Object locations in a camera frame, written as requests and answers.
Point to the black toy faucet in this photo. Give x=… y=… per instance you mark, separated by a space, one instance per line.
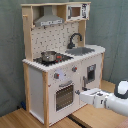
x=71 y=43

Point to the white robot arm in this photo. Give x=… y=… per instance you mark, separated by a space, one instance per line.
x=116 y=101

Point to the red oven knob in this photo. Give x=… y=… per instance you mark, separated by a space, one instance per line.
x=74 y=69
x=56 y=75

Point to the grey toy sink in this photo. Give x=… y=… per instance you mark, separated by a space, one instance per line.
x=79 y=51

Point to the red left oven knob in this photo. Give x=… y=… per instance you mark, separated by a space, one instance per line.
x=56 y=75

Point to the red right oven knob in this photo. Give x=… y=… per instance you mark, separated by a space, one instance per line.
x=74 y=69

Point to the white oven door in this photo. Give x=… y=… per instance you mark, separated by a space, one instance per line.
x=64 y=96

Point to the small metal pot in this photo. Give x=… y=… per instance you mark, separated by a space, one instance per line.
x=48 y=56

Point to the black toy stovetop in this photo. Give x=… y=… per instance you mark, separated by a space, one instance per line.
x=59 y=58

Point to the wooden toy kitchen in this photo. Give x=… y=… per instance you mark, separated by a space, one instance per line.
x=40 y=84

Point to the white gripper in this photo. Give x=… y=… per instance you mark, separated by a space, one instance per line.
x=95 y=97

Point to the grey range hood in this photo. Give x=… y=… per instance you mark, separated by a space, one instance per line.
x=48 y=18

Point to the white toy microwave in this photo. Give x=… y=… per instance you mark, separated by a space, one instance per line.
x=77 y=12

